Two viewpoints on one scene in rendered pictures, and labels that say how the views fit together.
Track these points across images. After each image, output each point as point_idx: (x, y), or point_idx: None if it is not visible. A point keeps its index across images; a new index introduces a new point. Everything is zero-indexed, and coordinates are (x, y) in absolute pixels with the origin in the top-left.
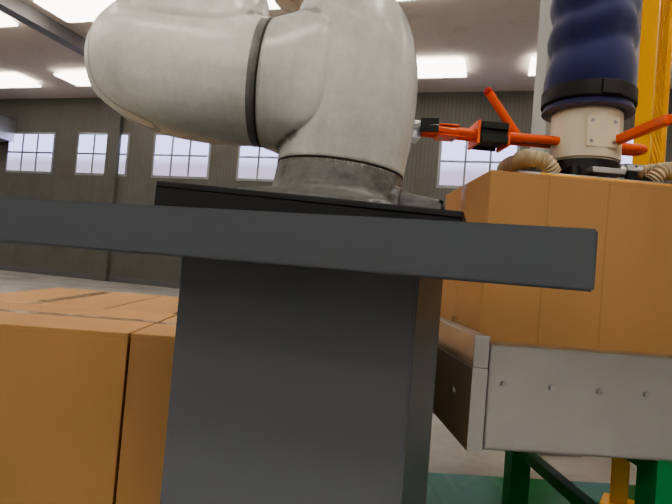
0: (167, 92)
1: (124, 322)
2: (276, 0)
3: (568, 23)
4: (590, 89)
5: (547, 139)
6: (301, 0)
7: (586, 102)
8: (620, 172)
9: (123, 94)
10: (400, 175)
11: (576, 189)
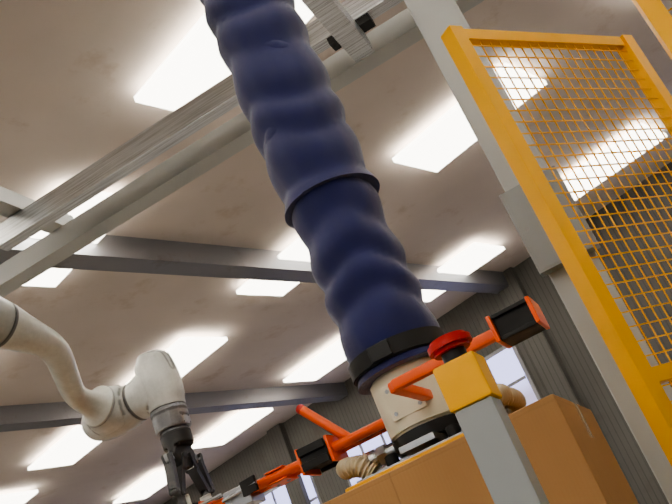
0: None
1: None
2: (92, 439)
3: (325, 305)
4: (364, 365)
5: (370, 429)
6: (104, 431)
7: (371, 378)
8: (428, 438)
9: None
10: None
11: (361, 501)
